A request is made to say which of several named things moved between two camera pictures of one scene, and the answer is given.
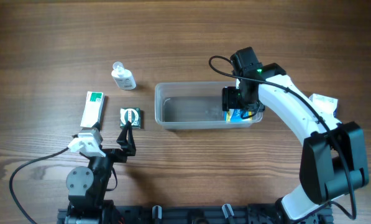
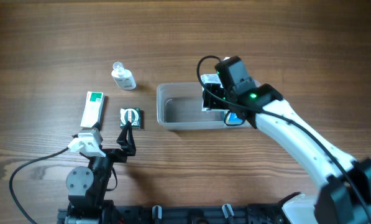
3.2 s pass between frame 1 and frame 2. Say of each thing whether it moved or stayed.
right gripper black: moved
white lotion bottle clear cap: stayed
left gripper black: stayed
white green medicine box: stayed
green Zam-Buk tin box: stayed
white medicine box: moved
